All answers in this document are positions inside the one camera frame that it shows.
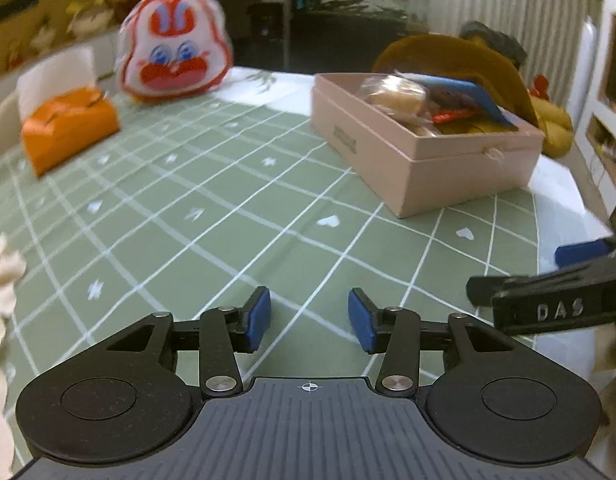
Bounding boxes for yellow snack packets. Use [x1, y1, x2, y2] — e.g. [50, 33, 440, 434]
[435, 117, 518, 136]

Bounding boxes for red snack packet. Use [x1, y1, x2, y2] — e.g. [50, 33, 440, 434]
[431, 107, 478, 125]

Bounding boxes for blue snack packet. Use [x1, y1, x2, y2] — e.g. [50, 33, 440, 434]
[405, 74, 513, 124]

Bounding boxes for round bread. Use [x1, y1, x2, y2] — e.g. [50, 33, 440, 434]
[358, 75, 430, 122]

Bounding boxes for green checkered tablecloth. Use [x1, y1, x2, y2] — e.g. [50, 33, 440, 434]
[0, 66, 544, 476]

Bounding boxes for pink cardboard box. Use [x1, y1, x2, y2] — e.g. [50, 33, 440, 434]
[311, 73, 544, 219]

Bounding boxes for yellow armchair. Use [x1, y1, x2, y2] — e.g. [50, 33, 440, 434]
[459, 19, 575, 161]

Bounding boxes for white paper bag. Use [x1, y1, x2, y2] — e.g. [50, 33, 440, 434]
[0, 234, 27, 479]

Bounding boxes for brown fuzzy blanket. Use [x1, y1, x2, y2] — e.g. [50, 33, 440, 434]
[373, 34, 539, 127]

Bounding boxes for orange tissue pack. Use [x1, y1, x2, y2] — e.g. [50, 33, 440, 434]
[16, 44, 120, 178]

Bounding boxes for rabbit face plastic bag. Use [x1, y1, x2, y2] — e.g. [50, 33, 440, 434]
[115, 0, 233, 102]

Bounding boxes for beige dining chair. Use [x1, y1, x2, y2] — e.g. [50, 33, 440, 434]
[0, 91, 22, 156]

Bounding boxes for glass fish tank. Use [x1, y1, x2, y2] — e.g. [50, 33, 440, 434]
[284, 0, 428, 74]

